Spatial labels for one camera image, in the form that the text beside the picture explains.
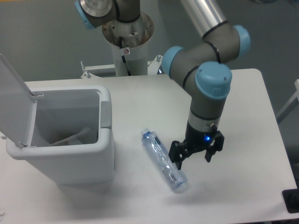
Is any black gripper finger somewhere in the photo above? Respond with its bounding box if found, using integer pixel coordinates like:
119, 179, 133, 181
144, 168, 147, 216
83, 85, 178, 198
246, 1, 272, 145
168, 140, 193, 170
205, 131, 225, 162

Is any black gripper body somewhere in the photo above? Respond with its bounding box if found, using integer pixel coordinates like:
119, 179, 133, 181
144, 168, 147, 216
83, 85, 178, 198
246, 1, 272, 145
185, 123, 218, 153

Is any clear plastic wrapper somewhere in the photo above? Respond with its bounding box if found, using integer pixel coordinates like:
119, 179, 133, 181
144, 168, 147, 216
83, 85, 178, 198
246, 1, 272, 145
50, 127, 91, 147

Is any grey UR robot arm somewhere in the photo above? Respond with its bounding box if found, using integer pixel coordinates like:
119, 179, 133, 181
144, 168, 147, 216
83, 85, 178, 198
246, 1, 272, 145
74, 0, 250, 168

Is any white plastic trash can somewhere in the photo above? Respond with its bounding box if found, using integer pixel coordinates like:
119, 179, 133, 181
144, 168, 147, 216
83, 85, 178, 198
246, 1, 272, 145
6, 85, 115, 185

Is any white trash can lid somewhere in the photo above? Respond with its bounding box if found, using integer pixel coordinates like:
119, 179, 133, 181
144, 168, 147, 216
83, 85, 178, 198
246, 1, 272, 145
0, 54, 38, 147

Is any clear blue plastic bottle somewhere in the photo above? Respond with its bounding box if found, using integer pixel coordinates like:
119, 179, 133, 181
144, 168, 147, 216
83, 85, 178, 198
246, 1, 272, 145
141, 128, 188, 193

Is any black table corner clamp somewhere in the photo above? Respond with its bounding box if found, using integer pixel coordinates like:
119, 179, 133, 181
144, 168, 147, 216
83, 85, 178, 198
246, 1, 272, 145
282, 189, 299, 214

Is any white frame at right edge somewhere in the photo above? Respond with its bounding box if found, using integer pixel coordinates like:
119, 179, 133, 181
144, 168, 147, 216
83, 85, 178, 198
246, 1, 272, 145
276, 79, 299, 124

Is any white metal bracket frame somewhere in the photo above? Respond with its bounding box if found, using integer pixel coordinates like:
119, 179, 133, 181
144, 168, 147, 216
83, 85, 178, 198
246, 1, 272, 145
80, 55, 164, 79

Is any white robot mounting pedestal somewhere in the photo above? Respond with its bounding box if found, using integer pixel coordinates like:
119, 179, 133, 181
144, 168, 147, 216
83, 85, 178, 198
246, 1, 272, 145
102, 12, 154, 77

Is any black cable on pedestal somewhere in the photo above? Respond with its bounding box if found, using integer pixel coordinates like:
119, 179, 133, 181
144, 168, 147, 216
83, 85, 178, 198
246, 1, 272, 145
119, 35, 132, 77

